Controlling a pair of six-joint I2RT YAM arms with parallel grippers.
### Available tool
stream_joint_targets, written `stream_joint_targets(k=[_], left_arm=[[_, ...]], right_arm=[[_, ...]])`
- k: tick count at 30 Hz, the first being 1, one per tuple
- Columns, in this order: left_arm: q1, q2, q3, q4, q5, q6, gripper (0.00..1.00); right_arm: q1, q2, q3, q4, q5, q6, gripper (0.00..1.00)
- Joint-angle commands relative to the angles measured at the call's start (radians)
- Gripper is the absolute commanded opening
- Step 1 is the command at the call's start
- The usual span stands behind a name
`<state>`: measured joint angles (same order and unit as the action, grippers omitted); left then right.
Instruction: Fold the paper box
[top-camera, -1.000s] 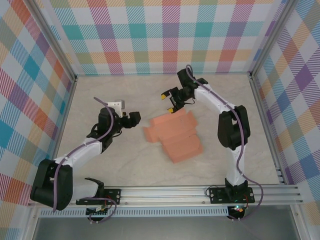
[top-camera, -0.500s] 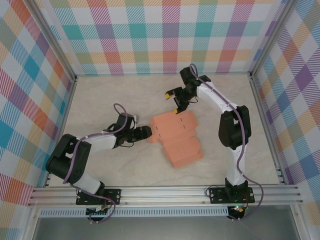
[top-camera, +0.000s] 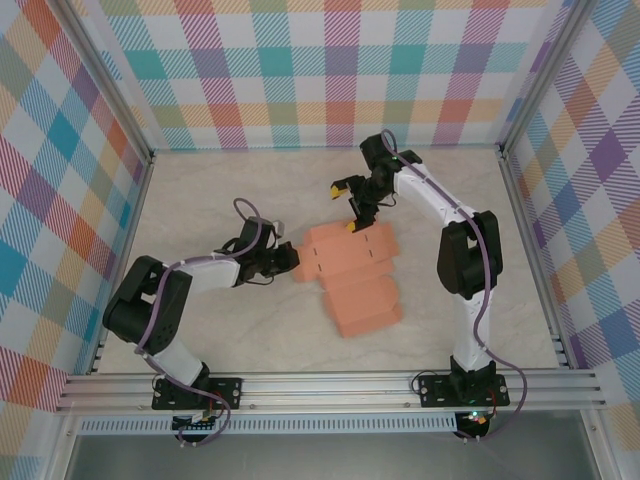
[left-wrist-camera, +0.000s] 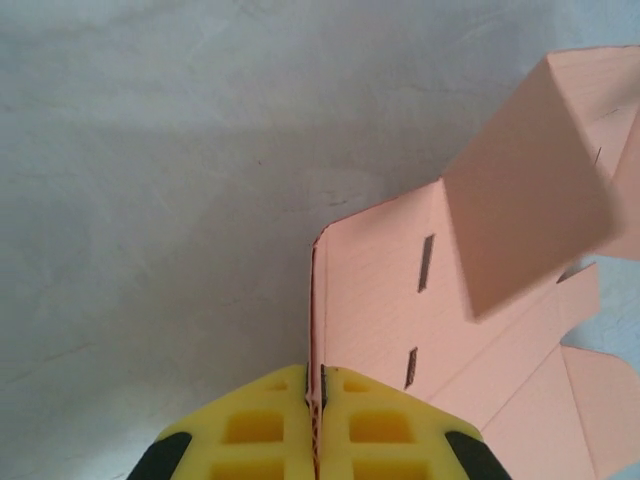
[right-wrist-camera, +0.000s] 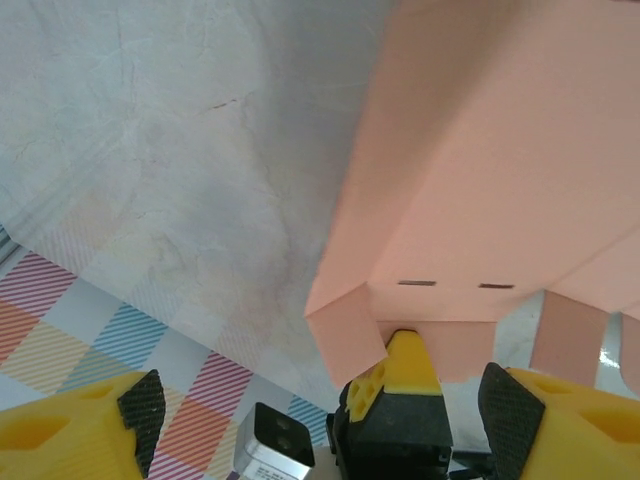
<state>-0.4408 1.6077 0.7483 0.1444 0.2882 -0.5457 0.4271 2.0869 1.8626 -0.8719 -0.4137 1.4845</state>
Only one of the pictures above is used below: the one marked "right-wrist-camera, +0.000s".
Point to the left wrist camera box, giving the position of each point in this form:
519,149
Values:
272,440

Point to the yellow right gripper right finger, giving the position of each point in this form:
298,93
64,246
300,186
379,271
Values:
575,430

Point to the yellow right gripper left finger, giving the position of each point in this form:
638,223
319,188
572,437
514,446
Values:
60,440

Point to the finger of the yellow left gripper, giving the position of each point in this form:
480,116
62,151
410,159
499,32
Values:
407,400

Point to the pink paper box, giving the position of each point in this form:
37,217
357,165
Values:
475,175

